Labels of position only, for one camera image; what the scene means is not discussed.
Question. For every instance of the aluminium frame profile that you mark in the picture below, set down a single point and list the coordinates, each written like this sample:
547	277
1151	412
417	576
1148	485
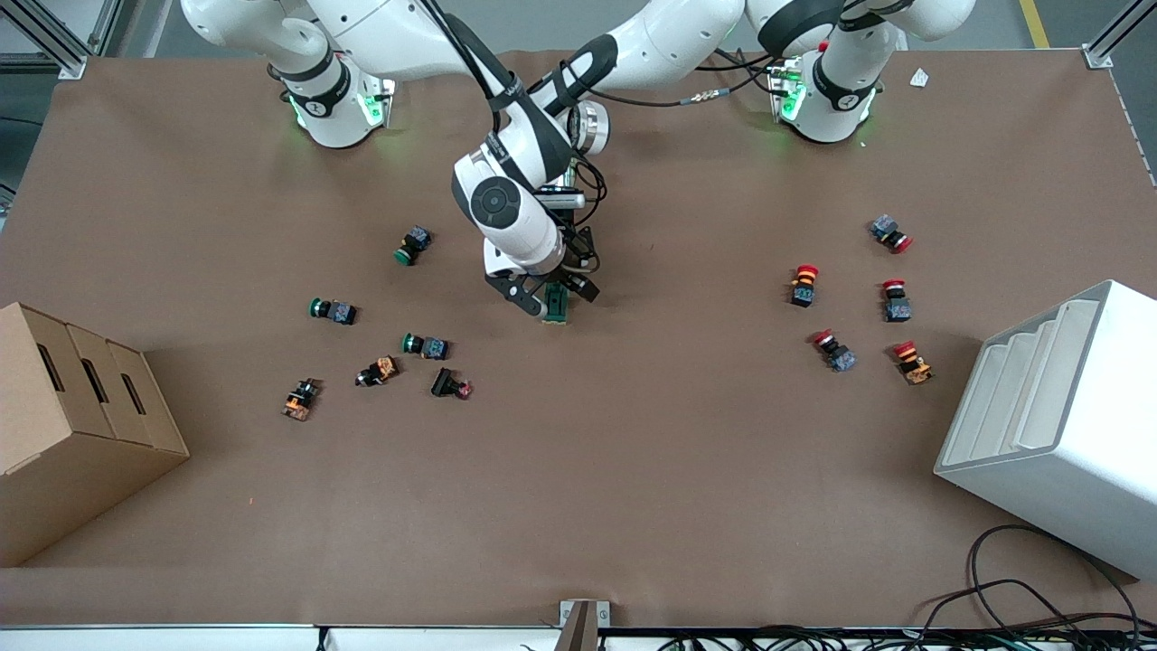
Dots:
1116	32
54	45

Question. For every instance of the brown cardboard box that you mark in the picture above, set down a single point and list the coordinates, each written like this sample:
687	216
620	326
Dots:
81	470

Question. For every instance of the red mushroom button grey block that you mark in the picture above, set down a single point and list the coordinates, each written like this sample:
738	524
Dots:
888	231
836	353
897	306

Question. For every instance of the white paper scrap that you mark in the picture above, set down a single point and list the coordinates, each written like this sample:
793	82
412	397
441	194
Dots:
919	78

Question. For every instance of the green load switch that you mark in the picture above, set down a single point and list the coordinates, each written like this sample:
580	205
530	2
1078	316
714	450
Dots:
557	312

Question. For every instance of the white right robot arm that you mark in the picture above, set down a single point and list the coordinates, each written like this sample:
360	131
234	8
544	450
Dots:
389	36

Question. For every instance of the white table edge profile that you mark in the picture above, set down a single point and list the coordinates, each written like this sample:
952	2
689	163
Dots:
181	638

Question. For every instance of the white foam box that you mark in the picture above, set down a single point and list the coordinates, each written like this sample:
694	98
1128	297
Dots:
1067	470

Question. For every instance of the brown mounting post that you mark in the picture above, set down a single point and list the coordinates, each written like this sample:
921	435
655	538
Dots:
578	633

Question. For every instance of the green push button switch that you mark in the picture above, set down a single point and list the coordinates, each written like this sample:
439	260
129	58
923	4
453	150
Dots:
414	242
336	312
429	346

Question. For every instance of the grey metal bracket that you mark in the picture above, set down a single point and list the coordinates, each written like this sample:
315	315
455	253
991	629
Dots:
601	613

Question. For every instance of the black button orange block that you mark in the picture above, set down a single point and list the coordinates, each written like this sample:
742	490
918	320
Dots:
300	400
380	371

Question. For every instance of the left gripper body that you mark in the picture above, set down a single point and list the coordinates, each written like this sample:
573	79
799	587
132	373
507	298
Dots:
573	270

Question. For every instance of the red mushroom button orange block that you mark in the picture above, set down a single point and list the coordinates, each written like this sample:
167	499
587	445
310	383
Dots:
803	287
913	363

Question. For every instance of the black switch red lens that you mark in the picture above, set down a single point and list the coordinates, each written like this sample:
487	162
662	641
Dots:
445	382

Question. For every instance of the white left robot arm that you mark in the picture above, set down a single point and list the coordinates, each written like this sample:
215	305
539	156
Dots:
678	36

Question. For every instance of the brown paper table cover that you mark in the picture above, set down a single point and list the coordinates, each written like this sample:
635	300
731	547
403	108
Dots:
633	452

